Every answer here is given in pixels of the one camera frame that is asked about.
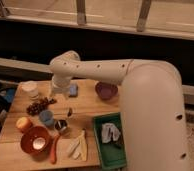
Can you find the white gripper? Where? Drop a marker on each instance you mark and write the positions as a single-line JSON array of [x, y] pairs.
[[59, 85]]

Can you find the dark grape bunch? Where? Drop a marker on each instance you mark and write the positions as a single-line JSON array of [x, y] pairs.
[[42, 104]]

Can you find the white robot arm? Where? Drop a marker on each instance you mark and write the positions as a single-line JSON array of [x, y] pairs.
[[151, 106]]

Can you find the green plastic tray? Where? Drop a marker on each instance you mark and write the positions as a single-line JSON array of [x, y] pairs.
[[110, 157]]

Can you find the blue cup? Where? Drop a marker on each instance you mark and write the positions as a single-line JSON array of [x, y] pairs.
[[46, 117]]

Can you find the blue sponge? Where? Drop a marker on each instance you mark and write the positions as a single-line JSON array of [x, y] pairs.
[[73, 90]]

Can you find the small metal cup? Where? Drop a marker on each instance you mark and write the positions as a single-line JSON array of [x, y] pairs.
[[61, 125]]

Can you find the orange fruit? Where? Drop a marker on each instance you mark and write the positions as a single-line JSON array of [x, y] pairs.
[[23, 124]]

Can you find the orange bowl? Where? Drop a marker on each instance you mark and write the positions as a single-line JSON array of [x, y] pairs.
[[35, 140]]

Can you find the purple bowl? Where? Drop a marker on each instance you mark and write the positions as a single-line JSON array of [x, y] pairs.
[[106, 91]]

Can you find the orange carrot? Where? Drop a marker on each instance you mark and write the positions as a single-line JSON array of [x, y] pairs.
[[53, 156]]

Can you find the peeled banana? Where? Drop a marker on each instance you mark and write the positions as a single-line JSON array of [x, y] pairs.
[[78, 147]]

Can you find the white cloth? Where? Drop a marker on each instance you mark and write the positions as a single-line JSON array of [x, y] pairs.
[[110, 133]]

